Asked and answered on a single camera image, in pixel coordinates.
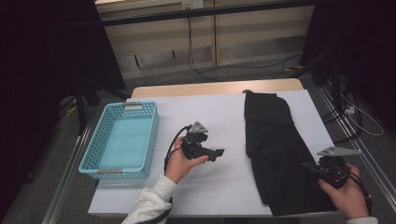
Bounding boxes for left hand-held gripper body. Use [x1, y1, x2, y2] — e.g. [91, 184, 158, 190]
[181, 120, 216, 161]

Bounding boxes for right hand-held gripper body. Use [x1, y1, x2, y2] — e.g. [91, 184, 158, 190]
[317, 147, 363, 189]

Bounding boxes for black pants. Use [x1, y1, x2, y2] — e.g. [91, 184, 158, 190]
[243, 91, 339, 217]

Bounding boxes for light blue plastic basket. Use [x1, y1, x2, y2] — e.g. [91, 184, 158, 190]
[78, 101, 161, 181]

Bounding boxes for person's left hand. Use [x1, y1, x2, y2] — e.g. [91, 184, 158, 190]
[165, 136, 209, 185]

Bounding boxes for person's right hand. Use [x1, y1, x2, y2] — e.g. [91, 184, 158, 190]
[318, 164, 372, 220]

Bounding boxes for white table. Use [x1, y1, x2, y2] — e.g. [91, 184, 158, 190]
[88, 89, 368, 217]

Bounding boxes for light wooden table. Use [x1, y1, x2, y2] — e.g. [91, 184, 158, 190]
[130, 77, 304, 99]

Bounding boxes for black stand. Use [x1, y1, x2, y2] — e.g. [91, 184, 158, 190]
[292, 49, 342, 110]
[74, 80, 132, 136]

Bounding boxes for beige low cabinet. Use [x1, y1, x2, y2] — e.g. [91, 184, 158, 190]
[94, 0, 316, 80]

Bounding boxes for black metal bar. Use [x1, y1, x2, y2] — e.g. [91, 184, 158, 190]
[101, 0, 316, 27]

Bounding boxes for large black curtain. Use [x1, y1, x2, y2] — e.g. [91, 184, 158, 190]
[0, 0, 127, 216]

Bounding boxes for right hand-held gripper cable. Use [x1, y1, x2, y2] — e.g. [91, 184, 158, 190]
[339, 167, 373, 216]

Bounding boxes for metal floor rail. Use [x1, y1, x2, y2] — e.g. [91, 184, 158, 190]
[317, 85, 396, 213]
[41, 122, 94, 224]

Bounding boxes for bundle of black cables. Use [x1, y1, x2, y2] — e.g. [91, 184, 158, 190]
[321, 90, 363, 144]

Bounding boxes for white floor cable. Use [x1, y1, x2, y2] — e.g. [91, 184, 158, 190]
[340, 92, 385, 137]

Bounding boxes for long black floor cable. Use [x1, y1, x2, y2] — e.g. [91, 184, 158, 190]
[186, 17, 303, 82]

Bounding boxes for yellow cable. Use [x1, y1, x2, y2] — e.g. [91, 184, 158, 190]
[59, 97, 78, 118]

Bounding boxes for white wall socket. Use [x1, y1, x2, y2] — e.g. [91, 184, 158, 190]
[181, 0, 204, 9]

